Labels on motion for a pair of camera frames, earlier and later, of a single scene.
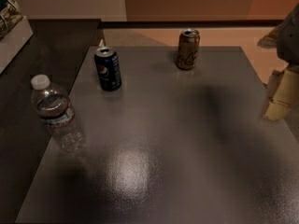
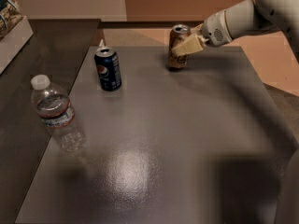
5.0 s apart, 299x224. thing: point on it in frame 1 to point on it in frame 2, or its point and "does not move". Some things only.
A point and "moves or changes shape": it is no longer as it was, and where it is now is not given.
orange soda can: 189,41 moves or changes shape
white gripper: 290,44 to 214,29
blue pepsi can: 108,69 does not move
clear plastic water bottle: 56,111 does not move
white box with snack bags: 15,28 does not move
